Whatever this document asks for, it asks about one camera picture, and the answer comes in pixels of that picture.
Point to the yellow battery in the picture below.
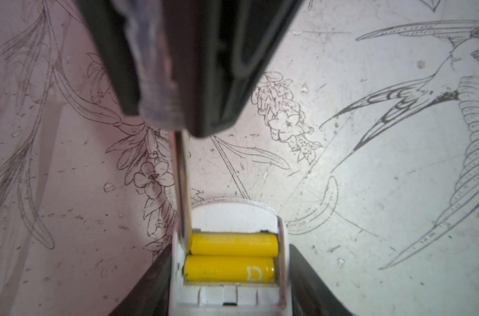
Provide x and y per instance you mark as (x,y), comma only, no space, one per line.
(234,244)
(229,269)

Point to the thin grey screwdriver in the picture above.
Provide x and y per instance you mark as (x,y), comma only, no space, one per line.
(160,107)

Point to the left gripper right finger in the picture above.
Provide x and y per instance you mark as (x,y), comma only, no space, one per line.
(310,295)

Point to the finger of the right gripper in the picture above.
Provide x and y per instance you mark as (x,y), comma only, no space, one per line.
(222,49)
(106,26)

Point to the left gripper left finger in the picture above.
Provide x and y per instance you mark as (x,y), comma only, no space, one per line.
(150,296)

